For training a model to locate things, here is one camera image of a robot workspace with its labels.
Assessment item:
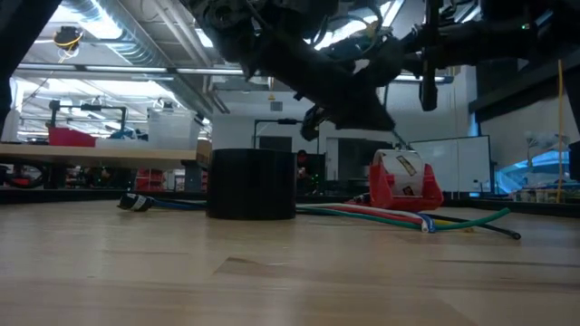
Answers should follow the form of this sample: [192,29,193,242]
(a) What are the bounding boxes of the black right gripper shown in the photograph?
[401,0,459,112]

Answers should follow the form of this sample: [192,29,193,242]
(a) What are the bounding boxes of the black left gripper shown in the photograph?
[246,31,395,141]

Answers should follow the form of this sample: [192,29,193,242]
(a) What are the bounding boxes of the white printed tape roll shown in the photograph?
[372,149,427,198]

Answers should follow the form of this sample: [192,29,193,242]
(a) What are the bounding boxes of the red tape dispenser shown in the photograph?
[367,149,445,213]

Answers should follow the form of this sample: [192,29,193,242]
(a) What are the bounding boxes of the white wire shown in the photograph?
[296,202,431,235]

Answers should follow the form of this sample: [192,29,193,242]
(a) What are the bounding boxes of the red wire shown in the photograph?
[316,206,422,225]

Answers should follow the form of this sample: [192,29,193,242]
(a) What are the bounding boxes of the bundle of coloured wires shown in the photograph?
[296,206,512,232]
[430,219,476,234]

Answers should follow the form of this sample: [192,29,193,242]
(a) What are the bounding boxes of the bundle of coloured cables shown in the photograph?
[151,197,437,234]

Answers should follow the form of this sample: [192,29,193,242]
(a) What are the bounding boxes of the black taped bundle end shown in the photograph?
[116,193,155,213]

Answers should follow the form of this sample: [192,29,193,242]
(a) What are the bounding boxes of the black cabinet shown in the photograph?
[325,138,395,196]

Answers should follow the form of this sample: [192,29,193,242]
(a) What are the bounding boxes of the person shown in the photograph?
[296,149,314,182]

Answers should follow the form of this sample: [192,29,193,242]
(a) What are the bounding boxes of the whiteboard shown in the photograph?
[410,134,493,195]

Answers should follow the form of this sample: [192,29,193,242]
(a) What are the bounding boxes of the white plastic bin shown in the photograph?
[147,108,200,150]

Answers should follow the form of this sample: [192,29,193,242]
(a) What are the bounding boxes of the red parts drawers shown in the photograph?
[135,168,167,191]

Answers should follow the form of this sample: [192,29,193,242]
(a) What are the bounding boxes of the ceiling light bar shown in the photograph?
[15,62,246,77]

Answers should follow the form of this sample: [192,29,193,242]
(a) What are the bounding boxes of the wooden workbench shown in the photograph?
[0,139,213,169]

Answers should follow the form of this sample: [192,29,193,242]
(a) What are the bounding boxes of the red plastic bin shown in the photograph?
[47,126,97,148]

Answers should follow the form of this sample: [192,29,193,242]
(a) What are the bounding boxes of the black frame stand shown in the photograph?
[252,118,321,155]

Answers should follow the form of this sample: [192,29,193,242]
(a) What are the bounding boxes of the grey duct tape roll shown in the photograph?
[206,148,298,222]

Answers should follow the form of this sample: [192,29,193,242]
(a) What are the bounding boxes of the black overhead frame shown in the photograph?
[47,99,129,135]

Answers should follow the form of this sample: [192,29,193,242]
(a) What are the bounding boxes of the black ceiling cord reel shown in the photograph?
[53,25,85,51]

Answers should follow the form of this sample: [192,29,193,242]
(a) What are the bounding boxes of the black table frame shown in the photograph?
[0,187,580,218]

